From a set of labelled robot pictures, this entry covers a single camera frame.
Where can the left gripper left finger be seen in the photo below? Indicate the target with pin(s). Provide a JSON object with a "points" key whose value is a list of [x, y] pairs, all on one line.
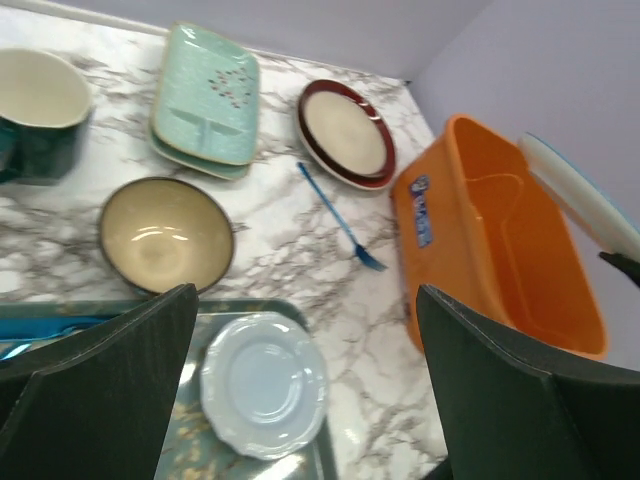
{"points": [[96, 405]]}

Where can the dark green mug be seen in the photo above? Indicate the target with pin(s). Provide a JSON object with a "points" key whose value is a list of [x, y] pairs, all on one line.
{"points": [[46, 105]]}

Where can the orange plastic bin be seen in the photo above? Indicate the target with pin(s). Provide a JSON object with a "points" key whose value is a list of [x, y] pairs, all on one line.
{"points": [[473, 222]]}

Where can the upper mint rectangular dish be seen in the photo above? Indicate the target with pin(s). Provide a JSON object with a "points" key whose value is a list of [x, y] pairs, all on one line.
{"points": [[207, 98]]}

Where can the blue metallic spoon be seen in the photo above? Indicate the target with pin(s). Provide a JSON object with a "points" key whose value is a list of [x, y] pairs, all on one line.
{"points": [[21, 333]]}

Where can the white strawberry pattern plate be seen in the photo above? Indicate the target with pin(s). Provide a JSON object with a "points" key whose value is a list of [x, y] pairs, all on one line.
{"points": [[583, 202]]}

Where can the lower mint rectangular dish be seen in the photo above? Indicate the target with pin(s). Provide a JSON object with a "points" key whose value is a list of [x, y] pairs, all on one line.
{"points": [[219, 170]]}

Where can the brown cream bowl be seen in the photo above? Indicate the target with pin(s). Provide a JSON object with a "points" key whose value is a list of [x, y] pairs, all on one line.
{"points": [[158, 232]]}

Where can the blue plastic fork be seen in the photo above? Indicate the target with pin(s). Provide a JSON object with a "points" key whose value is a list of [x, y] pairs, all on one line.
{"points": [[360, 251]]}

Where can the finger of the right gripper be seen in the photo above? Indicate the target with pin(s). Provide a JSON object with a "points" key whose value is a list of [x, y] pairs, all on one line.
{"points": [[624, 264]]}

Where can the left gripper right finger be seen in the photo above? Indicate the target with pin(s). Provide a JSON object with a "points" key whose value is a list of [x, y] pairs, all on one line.
{"points": [[513, 407]]}

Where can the light blue scalloped plate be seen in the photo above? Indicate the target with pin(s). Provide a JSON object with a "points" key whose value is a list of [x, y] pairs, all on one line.
{"points": [[264, 386]]}

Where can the mint rectangular dish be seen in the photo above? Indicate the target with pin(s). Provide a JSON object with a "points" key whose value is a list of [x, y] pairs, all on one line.
{"points": [[207, 98], [219, 170]]}

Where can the red rimmed cream plate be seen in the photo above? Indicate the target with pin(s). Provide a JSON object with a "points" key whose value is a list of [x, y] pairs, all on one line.
{"points": [[346, 136]]}

